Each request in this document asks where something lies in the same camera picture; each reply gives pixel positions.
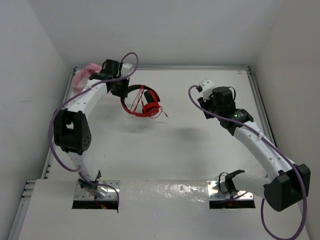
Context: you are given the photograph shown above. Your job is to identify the red headphone cable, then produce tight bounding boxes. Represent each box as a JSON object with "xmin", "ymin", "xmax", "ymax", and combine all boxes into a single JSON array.
[{"xmin": 129, "ymin": 85, "xmax": 170, "ymax": 120}]

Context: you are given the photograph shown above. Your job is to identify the red black headphones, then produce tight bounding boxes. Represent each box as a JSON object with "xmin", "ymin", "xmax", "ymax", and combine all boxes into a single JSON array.
[{"xmin": 120, "ymin": 84, "xmax": 161, "ymax": 118}]

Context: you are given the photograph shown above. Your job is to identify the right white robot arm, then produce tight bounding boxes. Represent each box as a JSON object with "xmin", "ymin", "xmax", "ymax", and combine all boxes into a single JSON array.
[{"xmin": 196, "ymin": 81, "xmax": 311, "ymax": 212}]

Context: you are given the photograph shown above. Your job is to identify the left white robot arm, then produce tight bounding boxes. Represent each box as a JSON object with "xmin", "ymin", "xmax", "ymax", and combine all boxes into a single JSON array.
[{"xmin": 48, "ymin": 59, "xmax": 135, "ymax": 184}]

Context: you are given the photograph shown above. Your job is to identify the white front board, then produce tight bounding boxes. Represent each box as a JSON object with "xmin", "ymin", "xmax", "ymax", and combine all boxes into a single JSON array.
[{"xmin": 19, "ymin": 179, "xmax": 301, "ymax": 240}]

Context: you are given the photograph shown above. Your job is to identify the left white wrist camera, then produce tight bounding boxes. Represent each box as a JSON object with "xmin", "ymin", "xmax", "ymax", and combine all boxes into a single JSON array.
[{"xmin": 121, "ymin": 63, "xmax": 134, "ymax": 76}]

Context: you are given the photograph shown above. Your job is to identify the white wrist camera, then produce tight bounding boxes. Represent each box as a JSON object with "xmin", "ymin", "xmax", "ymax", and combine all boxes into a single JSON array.
[
  {"xmin": 121, "ymin": 63, "xmax": 134, "ymax": 76},
  {"xmin": 196, "ymin": 78, "xmax": 216, "ymax": 102}
]

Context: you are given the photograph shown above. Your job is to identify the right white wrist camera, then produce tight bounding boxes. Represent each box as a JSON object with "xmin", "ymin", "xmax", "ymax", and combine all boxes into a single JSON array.
[{"xmin": 196, "ymin": 78, "xmax": 216, "ymax": 102}]

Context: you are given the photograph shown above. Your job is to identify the aluminium table frame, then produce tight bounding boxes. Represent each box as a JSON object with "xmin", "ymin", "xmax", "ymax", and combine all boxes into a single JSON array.
[{"xmin": 8, "ymin": 65, "xmax": 295, "ymax": 240}]

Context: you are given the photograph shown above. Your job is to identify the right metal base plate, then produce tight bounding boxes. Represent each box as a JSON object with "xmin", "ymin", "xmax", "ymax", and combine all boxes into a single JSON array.
[{"xmin": 206, "ymin": 179, "xmax": 255, "ymax": 201}]

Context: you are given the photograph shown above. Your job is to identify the metal base plate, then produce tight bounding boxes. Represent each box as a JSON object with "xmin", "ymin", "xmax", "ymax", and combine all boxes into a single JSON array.
[
  {"xmin": 73, "ymin": 179, "xmax": 120, "ymax": 201},
  {"xmin": 206, "ymin": 179, "xmax": 255, "ymax": 201}
]

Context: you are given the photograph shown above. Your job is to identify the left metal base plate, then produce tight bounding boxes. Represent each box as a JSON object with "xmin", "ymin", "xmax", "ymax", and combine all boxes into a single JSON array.
[{"xmin": 73, "ymin": 179, "xmax": 120, "ymax": 201}]

